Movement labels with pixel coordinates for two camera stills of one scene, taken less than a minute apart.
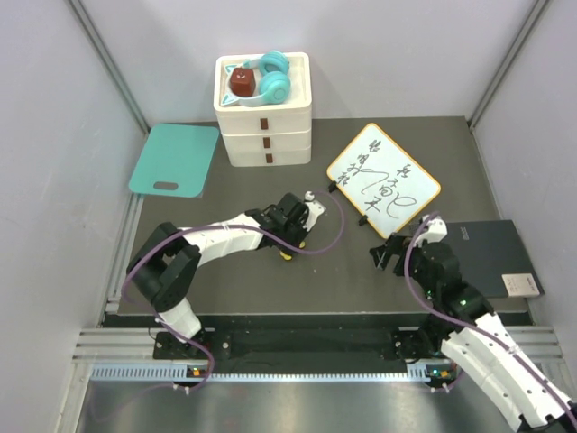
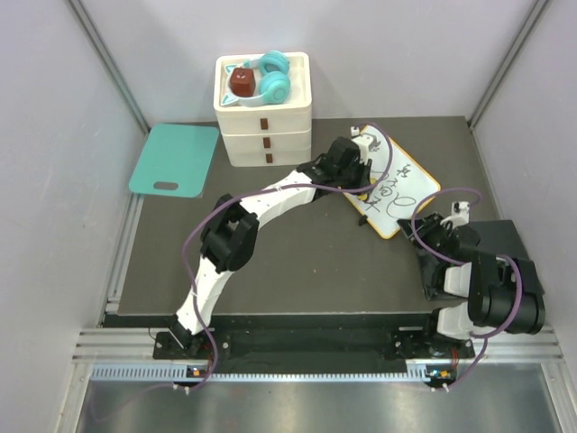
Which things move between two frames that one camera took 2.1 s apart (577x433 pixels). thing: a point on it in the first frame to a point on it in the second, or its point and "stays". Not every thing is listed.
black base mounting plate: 306,345 stays
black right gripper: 397,244 to 427,225
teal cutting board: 175,153 stays
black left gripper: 303,231 to 364,171
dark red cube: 242,82 stays
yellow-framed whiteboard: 381,180 stays
